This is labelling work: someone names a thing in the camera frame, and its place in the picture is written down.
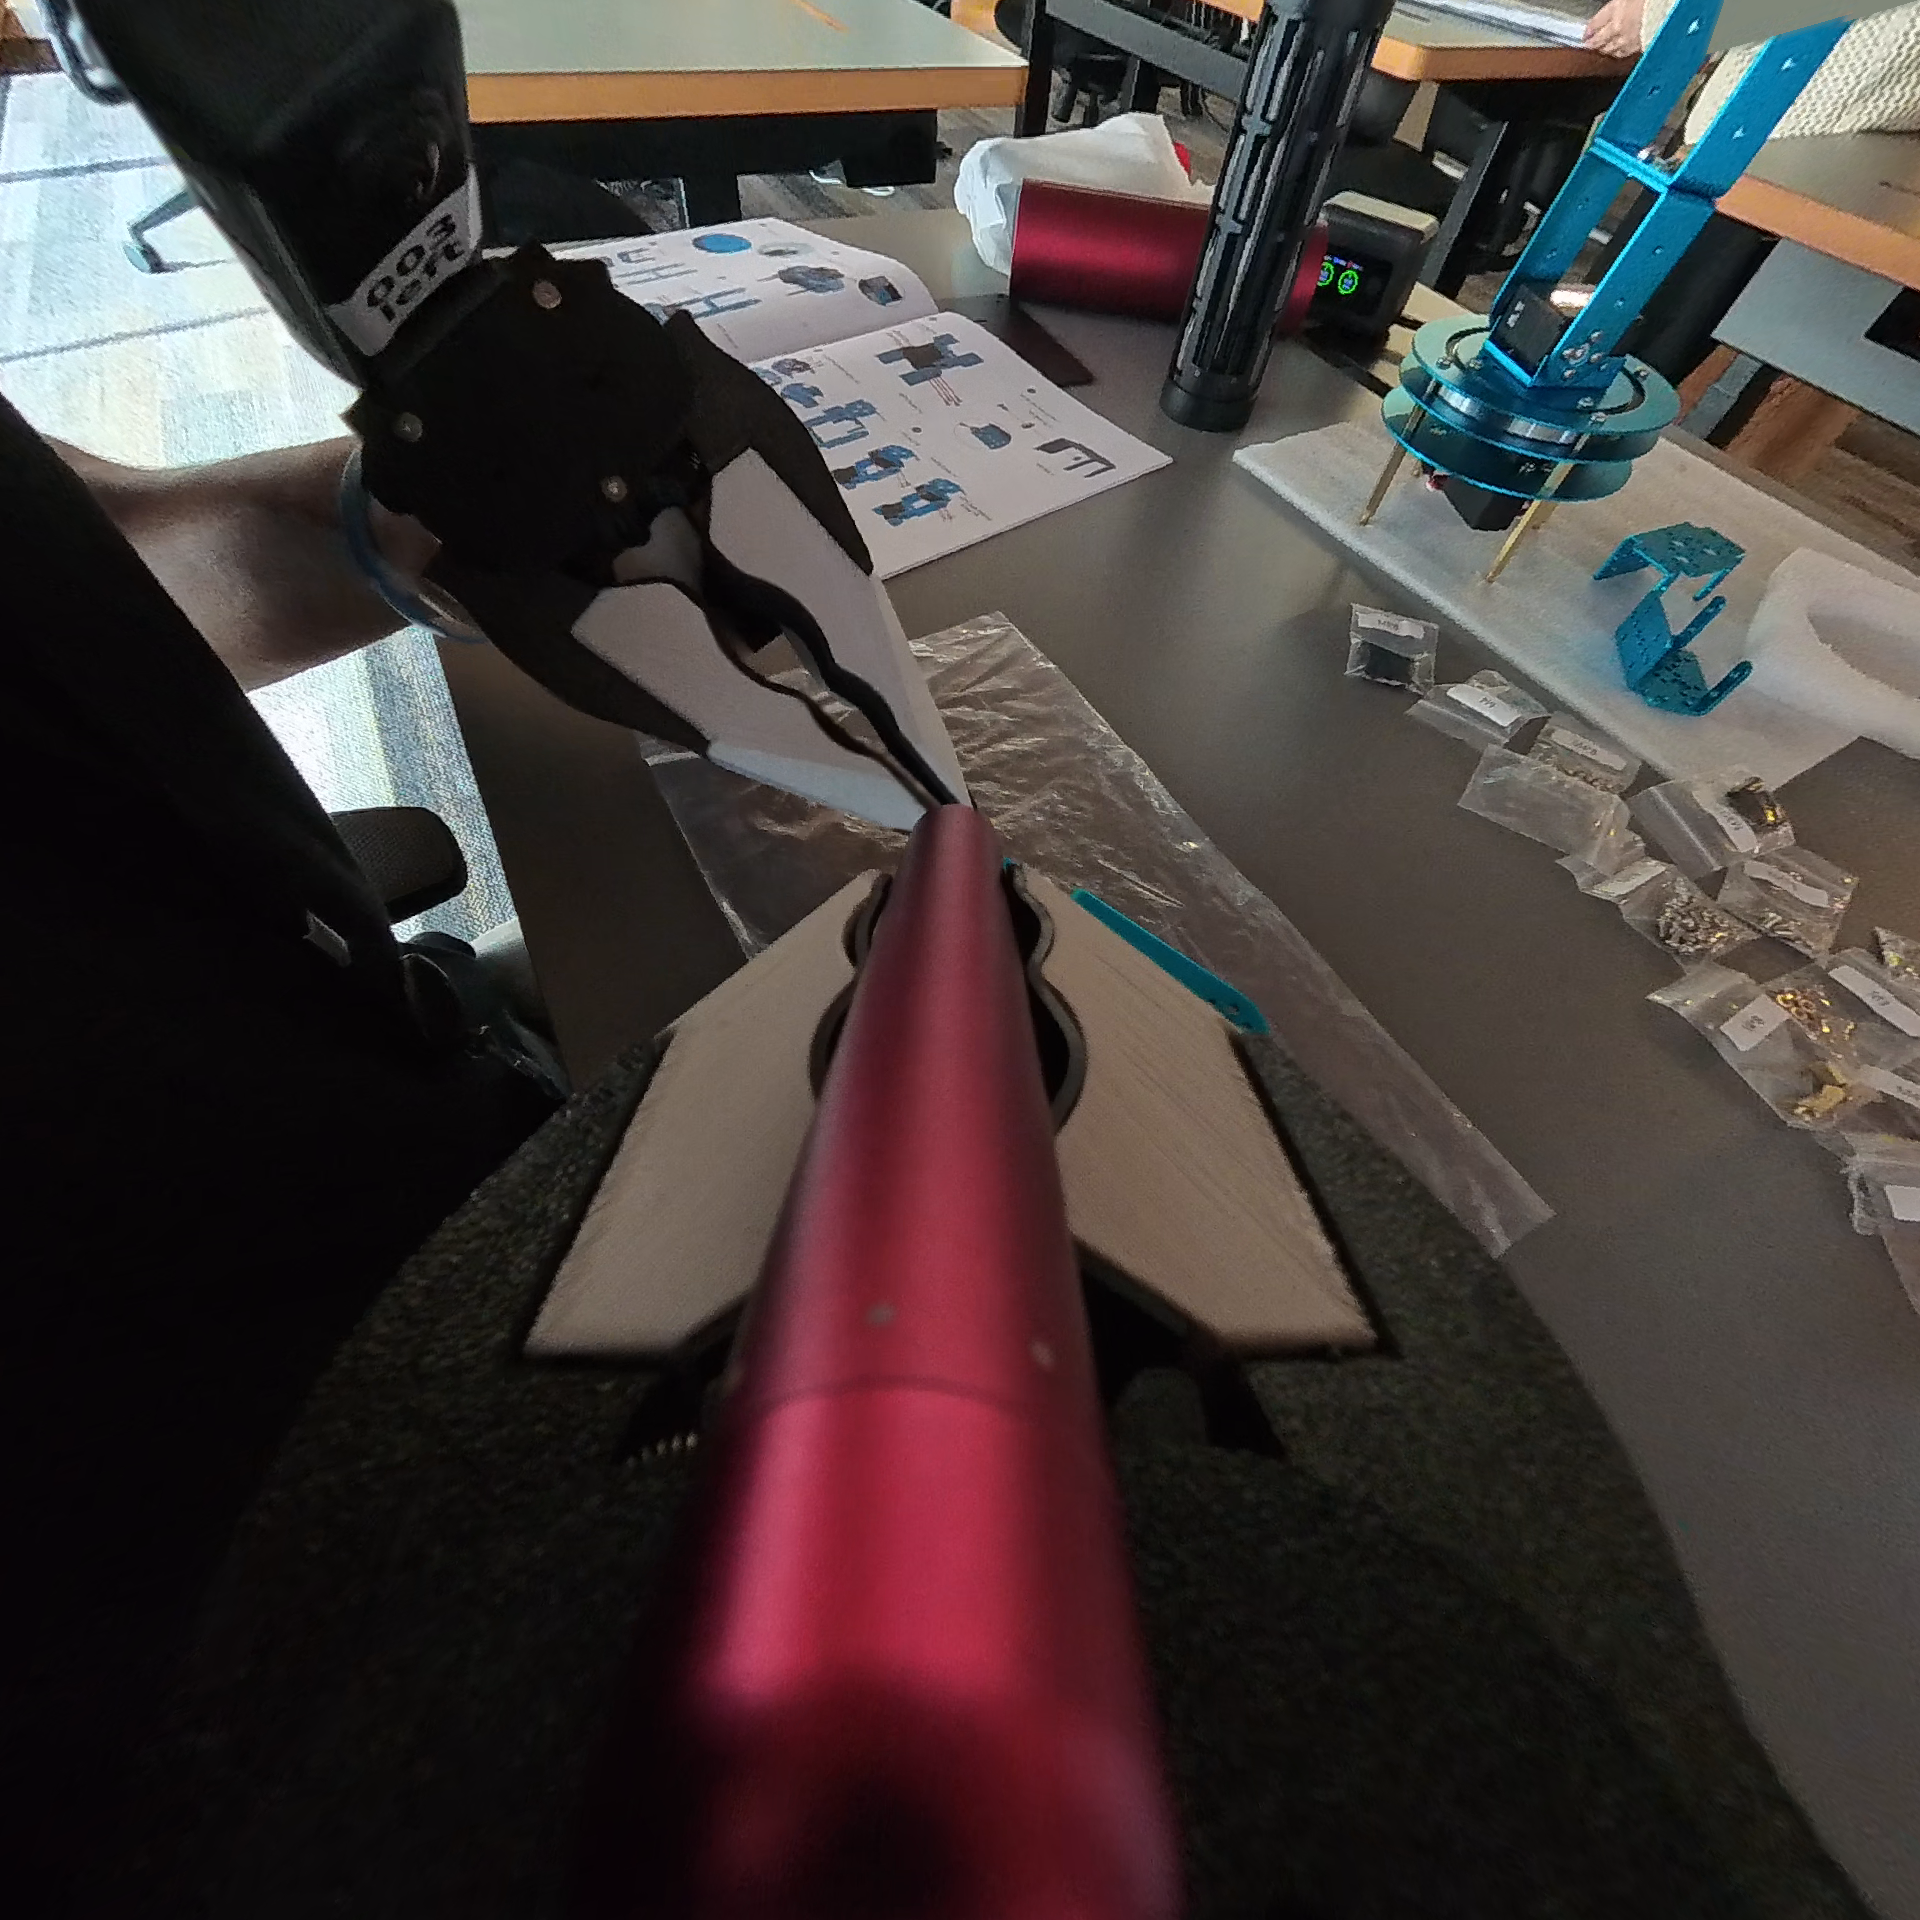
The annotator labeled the person's black clothing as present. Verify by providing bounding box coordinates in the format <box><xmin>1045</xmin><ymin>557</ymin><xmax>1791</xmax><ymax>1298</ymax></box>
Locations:
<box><xmin>0</xmin><ymin>381</ymin><xmax>579</xmax><ymax>1920</ymax></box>

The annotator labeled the black device with green display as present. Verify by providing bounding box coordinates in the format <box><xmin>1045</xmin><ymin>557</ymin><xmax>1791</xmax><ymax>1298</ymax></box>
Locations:
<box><xmin>1303</xmin><ymin>192</ymin><xmax>1441</xmax><ymax>345</ymax></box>

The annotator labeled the clear plastic bag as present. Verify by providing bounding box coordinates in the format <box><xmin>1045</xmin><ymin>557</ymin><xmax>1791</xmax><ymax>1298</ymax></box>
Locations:
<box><xmin>638</xmin><ymin>612</ymin><xmax>1555</xmax><ymax>1260</ymax></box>

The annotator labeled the blue metal servo bracket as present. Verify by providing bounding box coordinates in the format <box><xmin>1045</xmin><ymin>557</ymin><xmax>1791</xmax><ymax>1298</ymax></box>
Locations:
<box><xmin>998</xmin><ymin>857</ymin><xmax>1274</xmax><ymax>1040</ymax></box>

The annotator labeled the pile of small screw bags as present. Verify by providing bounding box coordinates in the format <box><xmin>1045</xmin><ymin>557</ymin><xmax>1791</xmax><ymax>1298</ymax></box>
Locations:
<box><xmin>1342</xmin><ymin>600</ymin><xmax>1920</xmax><ymax>1239</ymax></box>

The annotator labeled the white foam sheet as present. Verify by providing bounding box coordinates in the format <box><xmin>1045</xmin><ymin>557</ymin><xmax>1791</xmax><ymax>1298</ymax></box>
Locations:
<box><xmin>1232</xmin><ymin>411</ymin><xmax>1920</xmax><ymax>799</ymax></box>

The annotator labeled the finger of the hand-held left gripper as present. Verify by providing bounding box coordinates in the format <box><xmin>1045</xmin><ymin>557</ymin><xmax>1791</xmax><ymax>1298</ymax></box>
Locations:
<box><xmin>583</xmin><ymin>575</ymin><xmax>939</xmax><ymax>834</ymax></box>
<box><xmin>693</xmin><ymin>452</ymin><xmax>975</xmax><ymax>810</ymax></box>

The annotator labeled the blue wristband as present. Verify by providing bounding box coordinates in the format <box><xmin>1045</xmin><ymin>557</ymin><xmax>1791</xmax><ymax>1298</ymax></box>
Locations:
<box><xmin>337</xmin><ymin>441</ymin><xmax>494</xmax><ymax>650</ymax></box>

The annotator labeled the table with orange edge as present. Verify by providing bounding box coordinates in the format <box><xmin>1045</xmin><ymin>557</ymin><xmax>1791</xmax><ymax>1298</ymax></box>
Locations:
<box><xmin>450</xmin><ymin>0</ymin><xmax>1034</xmax><ymax>227</ymax></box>
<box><xmin>1359</xmin><ymin>0</ymin><xmax>1920</xmax><ymax>483</ymax></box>

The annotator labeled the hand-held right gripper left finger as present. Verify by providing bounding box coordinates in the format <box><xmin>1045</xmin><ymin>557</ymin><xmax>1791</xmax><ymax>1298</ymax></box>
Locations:
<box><xmin>522</xmin><ymin>874</ymin><xmax>890</xmax><ymax>1356</ymax></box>

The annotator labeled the black office chair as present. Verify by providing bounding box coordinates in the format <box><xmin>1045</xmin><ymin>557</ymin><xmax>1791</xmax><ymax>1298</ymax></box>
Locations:
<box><xmin>329</xmin><ymin>805</ymin><xmax>577</xmax><ymax>1097</ymax></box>

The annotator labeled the grey desk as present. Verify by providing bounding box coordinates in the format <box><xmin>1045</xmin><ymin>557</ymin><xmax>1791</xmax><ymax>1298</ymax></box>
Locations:
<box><xmin>429</xmin><ymin>210</ymin><xmax>1920</xmax><ymax>1920</ymax></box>

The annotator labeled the white foam piece with cutout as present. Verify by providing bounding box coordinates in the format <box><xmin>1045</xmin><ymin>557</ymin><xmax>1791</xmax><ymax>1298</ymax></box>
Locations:
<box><xmin>1767</xmin><ymin>544</ymin><xmax>1920</xmax><ymax>713</ymax></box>

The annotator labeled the red metal cylinder case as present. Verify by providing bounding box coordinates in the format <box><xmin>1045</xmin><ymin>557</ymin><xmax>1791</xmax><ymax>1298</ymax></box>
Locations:
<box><xmin>1009</xmin><ymin>176</ymin><xmax>1328</xmax><ymax>325</ymax></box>

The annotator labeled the white crumpled tissue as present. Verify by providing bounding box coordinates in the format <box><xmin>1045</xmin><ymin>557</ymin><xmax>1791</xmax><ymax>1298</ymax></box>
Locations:
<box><xmin>953</xmin><ymin>112</ymin><xmax>1221</xmax><ymax>274</ymax></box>

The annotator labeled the small blue metal bracket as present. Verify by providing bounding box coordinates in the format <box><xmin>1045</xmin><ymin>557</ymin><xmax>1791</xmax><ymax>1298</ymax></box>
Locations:
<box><xmin>1593</xmin><ymin>517</ymin><xmax>1760</xmax><ymax>725</ymax></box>

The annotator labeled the red electric screwdriver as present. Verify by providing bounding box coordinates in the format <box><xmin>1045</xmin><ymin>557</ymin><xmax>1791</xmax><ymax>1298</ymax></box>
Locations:
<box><xmin>577</xmin><ymin>807</ymin><xmax>1186</xmax><ymax>1920</ymax></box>

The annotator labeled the black cylindrical bit holder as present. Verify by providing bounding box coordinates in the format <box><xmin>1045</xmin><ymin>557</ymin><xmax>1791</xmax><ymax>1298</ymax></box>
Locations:
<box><xmin>1160</xmin><ymin>0</ymin><xmax>1397</xmax><ymax>435</ymax></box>

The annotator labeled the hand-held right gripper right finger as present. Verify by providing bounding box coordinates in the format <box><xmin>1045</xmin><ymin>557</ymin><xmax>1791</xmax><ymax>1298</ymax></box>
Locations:
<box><xmin>1001</xmin><ymin>865</ymin><xmax>1379</xmax><ymax>1356</ymax></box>

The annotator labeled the person's left forearm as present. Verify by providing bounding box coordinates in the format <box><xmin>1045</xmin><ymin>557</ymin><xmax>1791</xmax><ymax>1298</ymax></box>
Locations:
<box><xmin>61</xmin><ymin>435</ymin><xmax>454</xmax><ymax>693</ymax></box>

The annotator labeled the white instruction booklet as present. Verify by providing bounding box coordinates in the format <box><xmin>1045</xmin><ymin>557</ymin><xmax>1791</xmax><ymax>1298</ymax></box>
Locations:
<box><xmin>545</xmin><ymin>218</ymin><xmax>1176</xmax><ymax>586</ymax></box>

